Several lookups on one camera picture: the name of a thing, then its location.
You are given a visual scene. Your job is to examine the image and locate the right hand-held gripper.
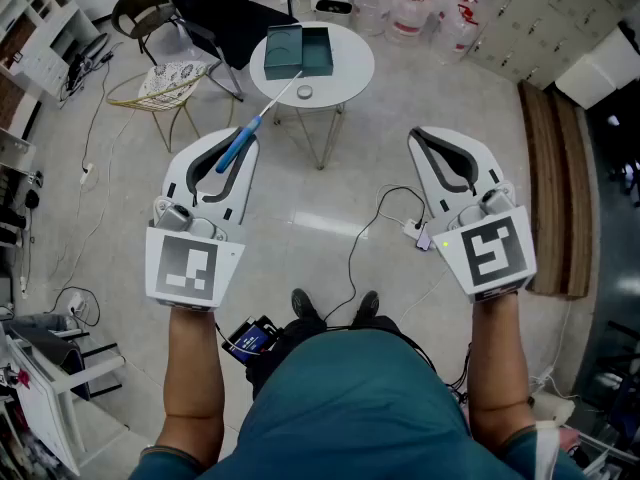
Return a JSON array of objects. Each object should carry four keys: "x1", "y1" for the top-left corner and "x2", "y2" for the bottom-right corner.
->
[{"x1": 407, "y1": 126, "x2": 538, "y2": 304}]

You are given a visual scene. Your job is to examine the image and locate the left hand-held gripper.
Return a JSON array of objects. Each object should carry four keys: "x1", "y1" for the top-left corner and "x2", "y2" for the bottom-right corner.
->
[{"x1": 144, "y1": 126, "x2": 261, "y2": 314}]

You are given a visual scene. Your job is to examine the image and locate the green box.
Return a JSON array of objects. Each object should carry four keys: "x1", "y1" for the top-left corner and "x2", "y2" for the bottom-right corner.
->
[{"x1": 263, "y1": 23, "x2": 335, "y2": 81}]

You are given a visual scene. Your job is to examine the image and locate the person's left forearm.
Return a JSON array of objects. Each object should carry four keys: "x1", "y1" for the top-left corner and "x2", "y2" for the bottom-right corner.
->
[{"x1": 154, "y1": 307, "x2": 226, "y2": 469}]

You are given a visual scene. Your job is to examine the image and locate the person's right forearm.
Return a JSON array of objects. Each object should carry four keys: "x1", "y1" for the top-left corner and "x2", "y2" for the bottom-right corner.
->
[{"x1": 469, "y1": 295, "x2": 539, "y2": 452}]

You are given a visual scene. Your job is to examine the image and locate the wooden steps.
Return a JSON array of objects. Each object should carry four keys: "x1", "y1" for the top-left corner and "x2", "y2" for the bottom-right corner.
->
[{"x1": 517, "y1": 80, "x2": 594, "y2": 299}]

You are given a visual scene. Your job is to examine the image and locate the patterned white seat cushion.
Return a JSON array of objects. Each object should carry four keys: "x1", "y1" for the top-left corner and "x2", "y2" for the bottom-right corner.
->
[{"x1": 138, "y1": 60, "x2": 209, "y2": 113}]

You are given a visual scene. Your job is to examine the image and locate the round white table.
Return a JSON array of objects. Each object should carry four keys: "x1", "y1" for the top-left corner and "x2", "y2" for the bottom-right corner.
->
[{"x1": 248, "y1": 20, "x2": 376, "y2": 171}]

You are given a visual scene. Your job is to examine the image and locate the person's left black shoe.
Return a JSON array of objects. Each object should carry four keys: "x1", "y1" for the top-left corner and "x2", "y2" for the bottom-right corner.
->
[{"x1": 291, "y1": 287, "x2": 321, "y2": 322}]

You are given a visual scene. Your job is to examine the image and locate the person's black shoe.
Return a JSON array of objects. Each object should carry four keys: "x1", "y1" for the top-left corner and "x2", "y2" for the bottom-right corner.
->
[
  {"x1": 291, "y1": 287, "x2": 321, "y2": 322},
  {"x1": 352, "y1": 290, "x2": 381, "y2": 324}
]

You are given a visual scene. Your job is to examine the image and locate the person's right black shoe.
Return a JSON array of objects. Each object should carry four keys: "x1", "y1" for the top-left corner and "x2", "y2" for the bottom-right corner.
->
[{"x1": 352, "y1": 290, "x2": 381, "y2": 324}]

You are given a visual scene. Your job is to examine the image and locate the black device with blue screen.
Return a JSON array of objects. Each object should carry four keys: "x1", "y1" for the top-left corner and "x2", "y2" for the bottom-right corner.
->
[{"x1": 221, "y1": 315, "x2": 281, "y2": 367}]

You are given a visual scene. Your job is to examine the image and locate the cluster of clear water jugs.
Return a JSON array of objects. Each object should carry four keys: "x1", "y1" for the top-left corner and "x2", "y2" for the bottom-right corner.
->
[{"x1": 352, "y1": 0, "x2": 481, "y2": 64}]

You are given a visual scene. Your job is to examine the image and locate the person's black trousers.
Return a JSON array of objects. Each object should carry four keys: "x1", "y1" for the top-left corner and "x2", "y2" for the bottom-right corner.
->
[{"x1": 244, "y1": 315, "x2": 401, "y2": 399}]

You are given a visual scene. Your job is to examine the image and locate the grey locker cabinet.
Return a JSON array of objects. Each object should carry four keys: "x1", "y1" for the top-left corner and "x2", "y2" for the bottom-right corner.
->
[{"x1": 464, "y1": 0, "x2": 640, "y2": 89}]

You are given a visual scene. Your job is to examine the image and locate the white cabinet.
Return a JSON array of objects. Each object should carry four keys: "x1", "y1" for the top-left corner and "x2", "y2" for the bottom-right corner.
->
[{"x1": 554, "y1": 27, "x2": 640, "y2": 112}]

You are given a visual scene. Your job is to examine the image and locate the dark round-back chair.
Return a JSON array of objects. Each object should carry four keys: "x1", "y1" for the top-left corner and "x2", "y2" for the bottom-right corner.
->
[{"x1": 110, "y1": 0, "x2": 176, "y2": 67}]

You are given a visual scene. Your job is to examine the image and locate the white shelf unit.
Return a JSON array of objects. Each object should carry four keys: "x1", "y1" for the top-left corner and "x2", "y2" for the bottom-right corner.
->
[{"x1": 0, "y1": 0, "x2": 101, "y2": 99}]

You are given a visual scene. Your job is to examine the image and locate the person's teal shirt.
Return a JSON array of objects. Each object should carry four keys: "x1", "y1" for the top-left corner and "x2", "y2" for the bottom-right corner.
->
[{"x1": 129, "y1": 330, "x2": 586, "y2": 480}]

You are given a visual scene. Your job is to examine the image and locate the white side table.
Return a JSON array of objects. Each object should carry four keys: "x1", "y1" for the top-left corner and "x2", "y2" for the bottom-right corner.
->
[{"x1": 0, "y1": 317, "x2": 126, "y2": 474}]

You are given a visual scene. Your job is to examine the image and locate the gold wire chair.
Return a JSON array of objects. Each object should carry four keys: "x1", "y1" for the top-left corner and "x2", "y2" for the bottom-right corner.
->
[{"x1": 105, "y1": 60, "x2": 236, "y2": 154}]

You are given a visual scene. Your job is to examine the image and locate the black floor cable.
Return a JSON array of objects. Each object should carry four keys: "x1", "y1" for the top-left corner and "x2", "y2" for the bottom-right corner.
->
[{"x1": 322, "y1": 183, "x2": 427, "y2": 322}]

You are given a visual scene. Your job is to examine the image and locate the white shoulder strap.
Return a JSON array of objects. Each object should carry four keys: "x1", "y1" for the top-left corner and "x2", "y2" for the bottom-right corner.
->
[{"x1": 534, "y1": 420, "x2": 561, "y2": 480}]

